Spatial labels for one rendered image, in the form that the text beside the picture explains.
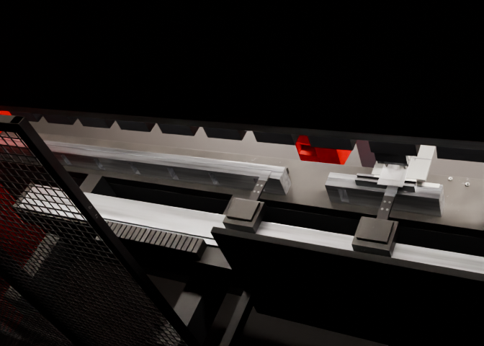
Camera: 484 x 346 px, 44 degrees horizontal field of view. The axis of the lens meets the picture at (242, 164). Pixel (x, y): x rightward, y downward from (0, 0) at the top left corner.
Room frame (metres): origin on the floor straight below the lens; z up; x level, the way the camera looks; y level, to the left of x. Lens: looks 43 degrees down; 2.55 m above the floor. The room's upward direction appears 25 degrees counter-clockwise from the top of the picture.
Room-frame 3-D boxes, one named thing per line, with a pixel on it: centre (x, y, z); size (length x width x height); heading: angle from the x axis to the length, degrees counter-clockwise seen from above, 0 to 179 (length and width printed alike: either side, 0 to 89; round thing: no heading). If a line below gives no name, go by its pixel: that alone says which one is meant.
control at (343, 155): (1.87, -0.37, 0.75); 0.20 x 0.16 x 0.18; 42
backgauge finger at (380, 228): (1.16, -0.33, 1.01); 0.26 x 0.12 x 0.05; 138
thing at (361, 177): (1.30, -0.41, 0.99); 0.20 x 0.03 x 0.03; 48
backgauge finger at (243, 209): (1.47, 0.01, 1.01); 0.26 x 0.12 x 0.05; 138
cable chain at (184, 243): (1.49, 0.40, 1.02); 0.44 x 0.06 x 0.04; 48
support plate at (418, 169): (1.39, -0.54, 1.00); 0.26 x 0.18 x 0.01; 138
